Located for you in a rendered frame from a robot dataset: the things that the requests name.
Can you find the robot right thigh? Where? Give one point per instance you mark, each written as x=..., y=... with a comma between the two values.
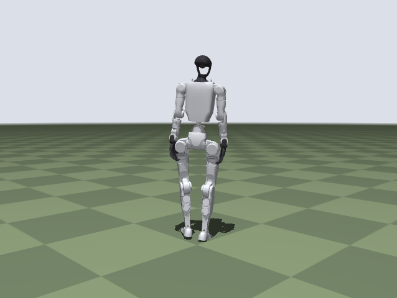
x=213, y=155

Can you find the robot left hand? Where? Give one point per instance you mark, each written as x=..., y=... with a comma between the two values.
x=172, y=148

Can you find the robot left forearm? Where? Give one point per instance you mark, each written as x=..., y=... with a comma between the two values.
x=175, y=128

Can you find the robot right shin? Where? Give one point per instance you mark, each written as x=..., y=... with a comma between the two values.
x=207, y=208

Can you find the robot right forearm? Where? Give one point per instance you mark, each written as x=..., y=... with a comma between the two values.
x=223, y=129

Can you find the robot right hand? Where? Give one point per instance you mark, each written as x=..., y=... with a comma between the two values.
x=223, y=150

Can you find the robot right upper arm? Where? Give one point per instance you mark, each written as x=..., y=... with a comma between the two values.
x=220, y=91

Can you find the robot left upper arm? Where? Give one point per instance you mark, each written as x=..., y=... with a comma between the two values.
x=180, y=98

